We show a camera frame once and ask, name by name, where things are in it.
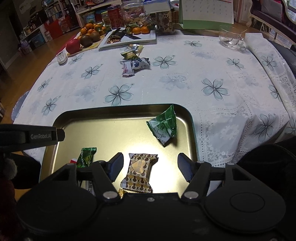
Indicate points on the blue and white snack packet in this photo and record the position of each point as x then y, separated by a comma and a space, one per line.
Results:
138, 64

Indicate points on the black packet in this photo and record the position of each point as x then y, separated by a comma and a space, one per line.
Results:
120, 33

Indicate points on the red and white snack packet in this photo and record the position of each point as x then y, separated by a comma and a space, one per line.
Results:
89, 185

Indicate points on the brown round fruit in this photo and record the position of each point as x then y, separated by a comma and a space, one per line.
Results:
94, 36
85, 39

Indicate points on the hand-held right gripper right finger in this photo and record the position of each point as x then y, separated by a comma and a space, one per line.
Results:
183, 165

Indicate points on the white rectangular plate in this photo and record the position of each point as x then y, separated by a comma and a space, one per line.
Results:
141, 39

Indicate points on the black leather chair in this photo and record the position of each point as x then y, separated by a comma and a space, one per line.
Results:
283, 49

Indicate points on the small brown wrapped snack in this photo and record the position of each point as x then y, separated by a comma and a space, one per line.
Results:
113, 41

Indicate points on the desk calendar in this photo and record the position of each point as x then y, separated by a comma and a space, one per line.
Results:
205, 14

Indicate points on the single orange tangerine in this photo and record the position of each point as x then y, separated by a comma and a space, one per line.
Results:
136, 30
145, 29

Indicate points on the yellow lid jar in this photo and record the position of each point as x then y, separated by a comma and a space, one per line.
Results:
106, 18

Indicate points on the gold metal tin tray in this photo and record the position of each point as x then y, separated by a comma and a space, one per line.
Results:
111, 134

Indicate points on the white and pink snack packet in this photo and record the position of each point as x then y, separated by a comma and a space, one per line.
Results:
126, 69

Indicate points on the bookshelf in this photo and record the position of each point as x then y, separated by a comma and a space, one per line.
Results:
57, 10

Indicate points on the white floral tablecloth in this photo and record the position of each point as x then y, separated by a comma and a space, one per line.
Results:
161, 81

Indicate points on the green triangular snack packet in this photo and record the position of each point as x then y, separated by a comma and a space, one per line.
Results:
164, 126

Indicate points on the low white shelf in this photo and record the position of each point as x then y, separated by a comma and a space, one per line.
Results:
34, 38

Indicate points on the grey round stool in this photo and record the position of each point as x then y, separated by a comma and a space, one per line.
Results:
18, 104

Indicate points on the small green candy packet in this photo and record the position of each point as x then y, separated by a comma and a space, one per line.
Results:
85, 157

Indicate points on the wooden frame sofa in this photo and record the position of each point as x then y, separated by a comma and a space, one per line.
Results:
268, 14

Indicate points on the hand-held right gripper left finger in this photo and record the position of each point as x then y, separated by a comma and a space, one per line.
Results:
116, 165

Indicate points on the clear glass cup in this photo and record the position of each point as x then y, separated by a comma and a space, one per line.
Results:
227, 37

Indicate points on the red apple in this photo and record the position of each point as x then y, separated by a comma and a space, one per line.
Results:
72, 46

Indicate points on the brown patterned snack packet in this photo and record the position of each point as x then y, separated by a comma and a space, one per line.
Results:
138, 171

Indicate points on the small white round container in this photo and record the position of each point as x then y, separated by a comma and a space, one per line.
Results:
62, 58

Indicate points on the red can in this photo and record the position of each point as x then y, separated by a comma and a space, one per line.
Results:
114, 17

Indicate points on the pile of tangerines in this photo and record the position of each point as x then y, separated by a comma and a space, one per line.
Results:
89, 26

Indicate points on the blue printed tub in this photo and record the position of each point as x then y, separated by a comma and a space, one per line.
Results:
89, 18

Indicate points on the gold candy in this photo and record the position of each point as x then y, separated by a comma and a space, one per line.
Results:
121, 192

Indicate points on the yellow green snack packet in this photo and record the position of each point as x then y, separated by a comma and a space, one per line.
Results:
136, 48
130, 55

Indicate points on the wooden cutting board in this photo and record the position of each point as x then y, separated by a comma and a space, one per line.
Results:
92, 46

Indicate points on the blue tissue box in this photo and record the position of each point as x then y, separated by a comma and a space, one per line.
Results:
156, 5

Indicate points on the clear glass jar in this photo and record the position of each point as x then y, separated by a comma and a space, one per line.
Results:
131, 14

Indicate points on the grey cushion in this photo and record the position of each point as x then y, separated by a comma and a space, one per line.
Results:
271, 7

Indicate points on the red storage box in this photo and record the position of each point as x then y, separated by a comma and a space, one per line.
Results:
56, 27

